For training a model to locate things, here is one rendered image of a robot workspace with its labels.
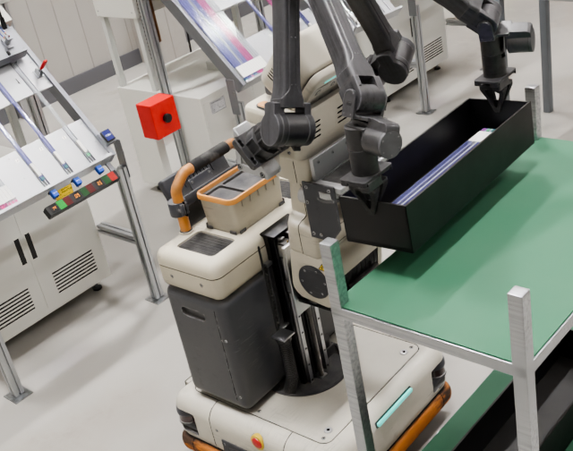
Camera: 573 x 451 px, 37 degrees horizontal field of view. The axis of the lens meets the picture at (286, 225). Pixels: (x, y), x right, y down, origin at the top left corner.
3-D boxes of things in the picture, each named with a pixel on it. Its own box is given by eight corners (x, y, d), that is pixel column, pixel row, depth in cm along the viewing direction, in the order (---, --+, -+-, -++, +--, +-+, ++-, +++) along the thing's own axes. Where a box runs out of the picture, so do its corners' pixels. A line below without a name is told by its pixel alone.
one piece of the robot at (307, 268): (247, 305, 246) (223, 109, 212) (327, 242, 269) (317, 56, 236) (321, 340, 231) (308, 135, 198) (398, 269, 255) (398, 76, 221)
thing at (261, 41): (330, 38, 436) (333, 35, 434) (241, 86, 396) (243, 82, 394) (306, 11, 438) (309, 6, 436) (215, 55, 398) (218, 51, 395)
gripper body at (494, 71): (517, 74, 216) (515, 46, 213) (498, 89, 210) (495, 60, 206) (493, 72, 220) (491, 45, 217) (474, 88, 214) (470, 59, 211)
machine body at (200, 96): (312, 156, 489) (294, 50, 460) (227, 211, 446) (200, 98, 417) (231, 140, 530) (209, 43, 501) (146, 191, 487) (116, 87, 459)
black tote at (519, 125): (473, 137, 228) (468, 97, 223) (534, 142, 217) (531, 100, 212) (346, 241, 192) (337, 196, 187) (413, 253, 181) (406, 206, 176)
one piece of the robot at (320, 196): (297, 235, 225) (282, 160, 215) (358, 189, 242) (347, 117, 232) (347, 247, 215) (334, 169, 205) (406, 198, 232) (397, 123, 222)
